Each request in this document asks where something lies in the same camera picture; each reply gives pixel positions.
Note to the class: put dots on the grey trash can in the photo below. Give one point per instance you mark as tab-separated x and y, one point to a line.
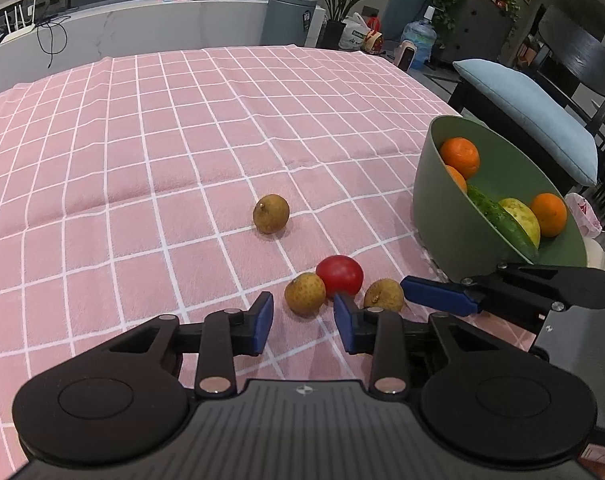
287	20

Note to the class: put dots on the small white appliance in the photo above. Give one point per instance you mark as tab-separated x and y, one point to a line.
406	57

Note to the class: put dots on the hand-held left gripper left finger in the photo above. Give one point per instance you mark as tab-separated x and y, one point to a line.
262	325

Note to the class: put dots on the brown longan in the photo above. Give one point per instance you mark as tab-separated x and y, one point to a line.
271	214
305	294
385	296

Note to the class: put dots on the green colander bowl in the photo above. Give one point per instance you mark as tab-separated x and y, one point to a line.
442	220

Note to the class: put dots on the white router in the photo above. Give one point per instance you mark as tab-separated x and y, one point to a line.
18	27

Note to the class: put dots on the dark cabinet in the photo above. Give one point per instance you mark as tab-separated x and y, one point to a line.
477	30

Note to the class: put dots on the light blue cushion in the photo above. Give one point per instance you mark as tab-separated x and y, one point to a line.
532	110

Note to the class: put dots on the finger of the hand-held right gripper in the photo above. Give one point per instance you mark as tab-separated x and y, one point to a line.
437	292

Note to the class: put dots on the yellow-green guava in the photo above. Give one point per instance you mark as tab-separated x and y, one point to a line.
526	216

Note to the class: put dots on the red tomato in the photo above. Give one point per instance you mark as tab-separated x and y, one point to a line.
340	275

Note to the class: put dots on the pink checkered tablecloth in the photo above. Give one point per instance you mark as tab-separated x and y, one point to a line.
132	160

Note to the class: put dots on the long-leaf potted plant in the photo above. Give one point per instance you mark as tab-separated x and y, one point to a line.
332	32

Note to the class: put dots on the pink and white plastic bag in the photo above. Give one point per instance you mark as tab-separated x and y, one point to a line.
584	212

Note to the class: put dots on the blue water jug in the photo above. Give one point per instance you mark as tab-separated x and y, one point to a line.
420	37

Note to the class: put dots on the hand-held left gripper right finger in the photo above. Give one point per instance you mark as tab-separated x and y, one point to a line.
345	325

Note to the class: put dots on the orange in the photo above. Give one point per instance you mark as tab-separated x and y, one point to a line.
460	157
456	179
549	215

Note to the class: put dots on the red and orange bag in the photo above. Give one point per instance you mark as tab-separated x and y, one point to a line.
373	40

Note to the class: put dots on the dark round table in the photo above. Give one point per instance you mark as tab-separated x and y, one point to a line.
577	55

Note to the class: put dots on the green cucumber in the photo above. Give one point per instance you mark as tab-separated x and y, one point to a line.
507	227

